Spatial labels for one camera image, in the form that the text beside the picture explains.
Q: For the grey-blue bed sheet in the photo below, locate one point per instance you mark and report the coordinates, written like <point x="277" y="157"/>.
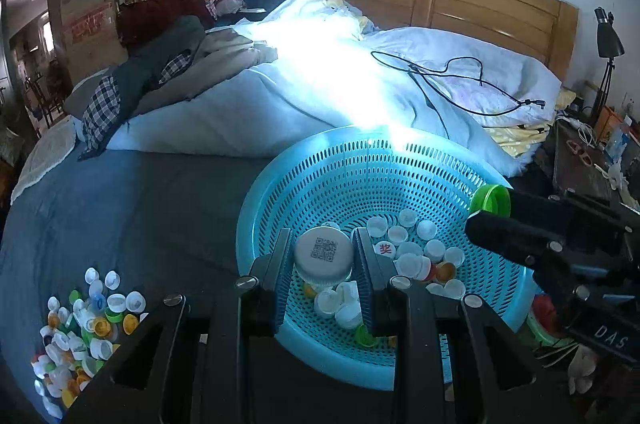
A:
<point x="150" y="214"/>

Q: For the white cloth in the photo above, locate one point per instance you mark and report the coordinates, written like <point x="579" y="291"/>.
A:
<point x="582" y="369"/>

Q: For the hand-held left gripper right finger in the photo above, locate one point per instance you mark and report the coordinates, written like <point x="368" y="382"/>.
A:
<point x="364" y="299"/>

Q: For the dark red garment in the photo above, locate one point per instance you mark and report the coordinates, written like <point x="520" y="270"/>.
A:
<point x="160" y="18"/>

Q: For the green plastic basin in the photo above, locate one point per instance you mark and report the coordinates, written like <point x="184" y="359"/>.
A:
<point x="547" y="329"/>

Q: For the pile of colourful caps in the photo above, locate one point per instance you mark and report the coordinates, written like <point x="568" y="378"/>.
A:
<point x="85" y="334"/>

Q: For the blue perforated plastic basket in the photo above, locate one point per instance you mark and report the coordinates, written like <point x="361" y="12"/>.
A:
<point x="350" y="174"/>

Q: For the dark wooden nightstand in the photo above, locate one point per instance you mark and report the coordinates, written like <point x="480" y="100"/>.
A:
<point x="575" y="174"/>

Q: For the black desk lamp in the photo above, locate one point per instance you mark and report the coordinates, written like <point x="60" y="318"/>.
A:
<point x="609" y="38"/>

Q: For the green bottle cap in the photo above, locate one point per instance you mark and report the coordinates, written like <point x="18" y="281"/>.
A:
<point x="489" y="200"/>

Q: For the red scissors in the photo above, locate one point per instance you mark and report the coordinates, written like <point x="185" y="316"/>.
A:
<point x="580" y="153"/>

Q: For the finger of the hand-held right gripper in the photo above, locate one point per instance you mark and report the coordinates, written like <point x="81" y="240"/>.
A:
<point x="505" y="234"/>
<point x="560" y="211"/>

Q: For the blue and white packet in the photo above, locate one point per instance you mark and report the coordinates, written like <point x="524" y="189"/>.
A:
<point x="617" y="141"/>

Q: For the white duvet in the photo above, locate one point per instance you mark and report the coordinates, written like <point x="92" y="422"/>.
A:
<point x="310" y="83"/>

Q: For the heap of mostly pale caps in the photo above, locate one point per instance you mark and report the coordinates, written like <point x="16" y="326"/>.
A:
<point x="420" y="254"/>

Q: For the cardboard box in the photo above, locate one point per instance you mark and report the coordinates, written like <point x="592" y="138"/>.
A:
<point x="92" y="33"/>

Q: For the wooden headboard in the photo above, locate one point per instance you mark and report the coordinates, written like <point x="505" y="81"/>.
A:
<point x="480" y="8"/>

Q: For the white printed bottle cap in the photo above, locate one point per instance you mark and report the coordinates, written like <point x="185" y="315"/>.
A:
<point x="322" y="254"/>

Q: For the dark wooden chair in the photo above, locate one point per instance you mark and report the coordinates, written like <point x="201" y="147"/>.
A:
<point x="40" y="101"/>

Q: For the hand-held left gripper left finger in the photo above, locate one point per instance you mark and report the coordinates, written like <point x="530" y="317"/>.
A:
<point x="279" y="299"/>

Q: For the yellow patterned sheet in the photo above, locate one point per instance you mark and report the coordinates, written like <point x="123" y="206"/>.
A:
<point x="520" y="136"/>

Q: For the white fuzzy towel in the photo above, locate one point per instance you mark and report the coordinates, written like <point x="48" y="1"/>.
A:
<point x="42" y="158"/>

